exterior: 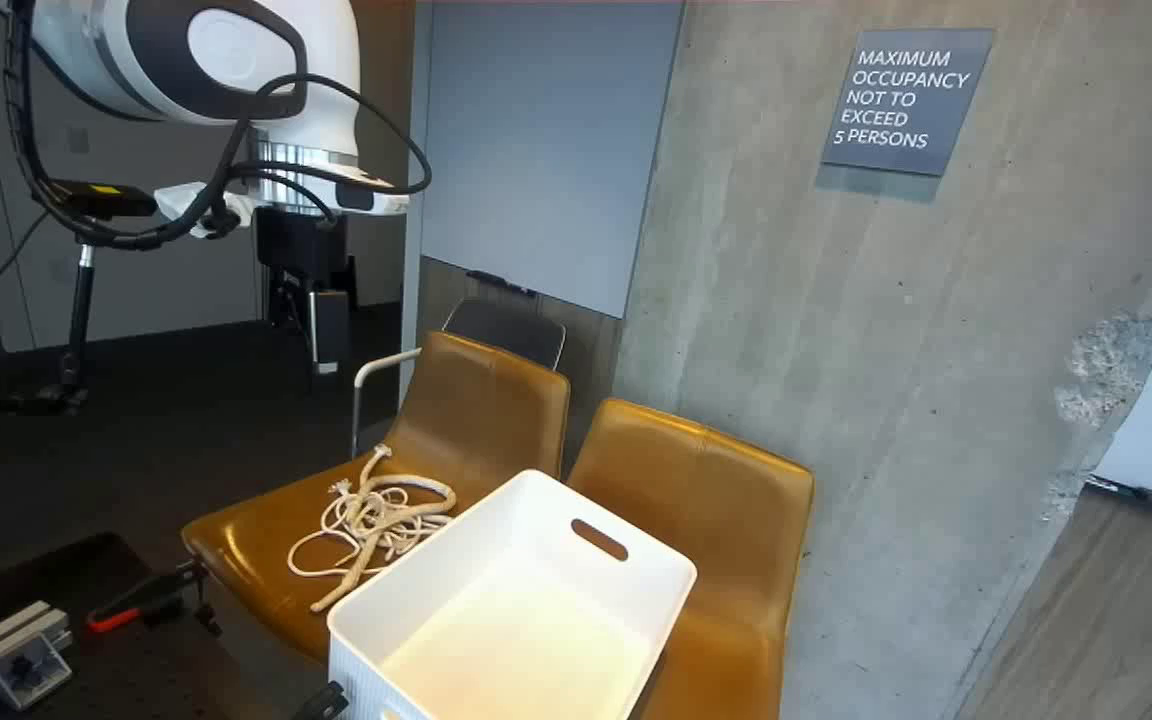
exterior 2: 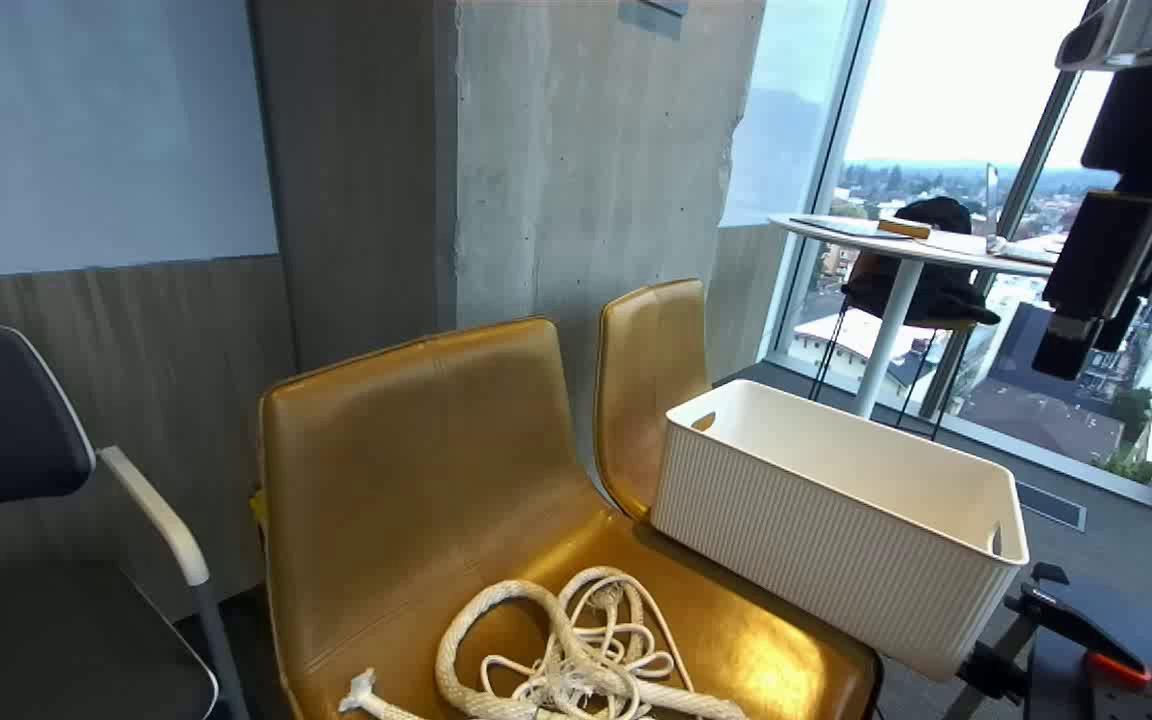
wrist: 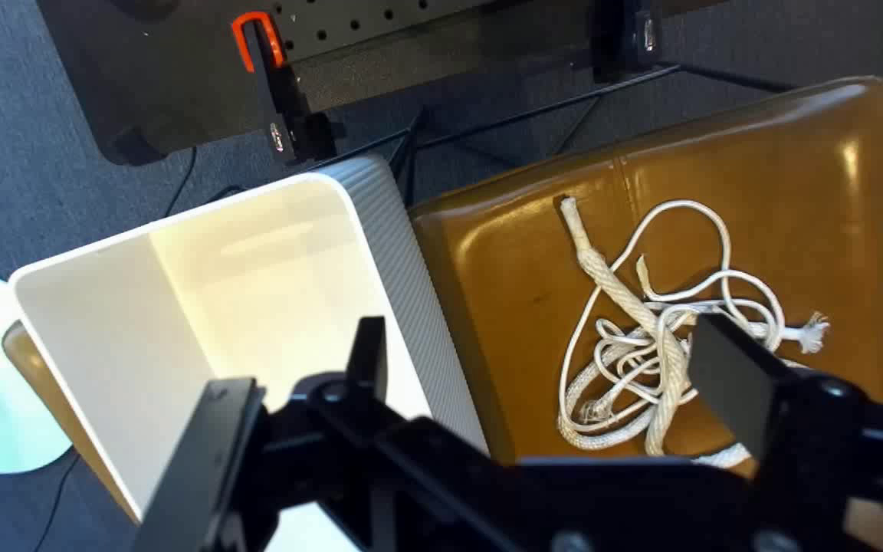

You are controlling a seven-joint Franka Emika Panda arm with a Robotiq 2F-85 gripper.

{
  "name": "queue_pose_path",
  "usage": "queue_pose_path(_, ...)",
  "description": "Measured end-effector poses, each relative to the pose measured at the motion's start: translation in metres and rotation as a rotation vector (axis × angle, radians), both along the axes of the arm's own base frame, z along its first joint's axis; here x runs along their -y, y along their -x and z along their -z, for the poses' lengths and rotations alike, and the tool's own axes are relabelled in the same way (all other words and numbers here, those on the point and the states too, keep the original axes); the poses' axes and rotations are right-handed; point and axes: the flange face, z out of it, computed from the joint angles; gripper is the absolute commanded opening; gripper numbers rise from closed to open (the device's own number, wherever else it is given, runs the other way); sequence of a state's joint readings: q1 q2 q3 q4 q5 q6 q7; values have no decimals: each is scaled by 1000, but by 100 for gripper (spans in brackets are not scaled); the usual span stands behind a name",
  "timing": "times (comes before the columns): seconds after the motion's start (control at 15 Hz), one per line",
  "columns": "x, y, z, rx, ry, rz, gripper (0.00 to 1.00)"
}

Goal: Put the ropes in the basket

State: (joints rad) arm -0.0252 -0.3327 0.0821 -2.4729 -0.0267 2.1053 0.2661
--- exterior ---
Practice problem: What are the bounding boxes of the white wall board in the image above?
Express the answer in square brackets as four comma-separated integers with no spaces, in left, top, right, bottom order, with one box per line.
[408,0,689,320]

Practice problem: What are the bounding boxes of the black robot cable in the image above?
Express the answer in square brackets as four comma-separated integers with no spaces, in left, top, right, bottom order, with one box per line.
[0,0,436,257]

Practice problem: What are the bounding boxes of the thick braided white rope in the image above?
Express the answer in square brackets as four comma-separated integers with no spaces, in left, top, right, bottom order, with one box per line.
[286,444,465,616]

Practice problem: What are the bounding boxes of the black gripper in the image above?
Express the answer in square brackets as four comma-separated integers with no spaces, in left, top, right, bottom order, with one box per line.
[253,209,351,375]

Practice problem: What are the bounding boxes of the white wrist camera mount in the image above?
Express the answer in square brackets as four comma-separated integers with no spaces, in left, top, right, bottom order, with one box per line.
[151,176,265,245]

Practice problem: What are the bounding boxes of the gray occupancy sign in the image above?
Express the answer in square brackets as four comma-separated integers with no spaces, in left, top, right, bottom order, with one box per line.
[818,27,997,181]

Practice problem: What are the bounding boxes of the red and black clamp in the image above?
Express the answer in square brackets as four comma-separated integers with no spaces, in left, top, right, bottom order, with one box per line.
[84,555,218,640]

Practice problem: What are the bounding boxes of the mustard leather chair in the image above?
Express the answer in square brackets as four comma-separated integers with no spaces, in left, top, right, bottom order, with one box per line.
[567,396,820,720]
[176,329,574,660]

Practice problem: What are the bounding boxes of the thin smooth white cord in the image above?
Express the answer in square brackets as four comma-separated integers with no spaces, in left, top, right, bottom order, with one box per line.
[286,463,465,616]

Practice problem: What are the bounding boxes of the white plastic basket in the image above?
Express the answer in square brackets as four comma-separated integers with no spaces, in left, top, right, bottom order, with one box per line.
[323,467,699,720]

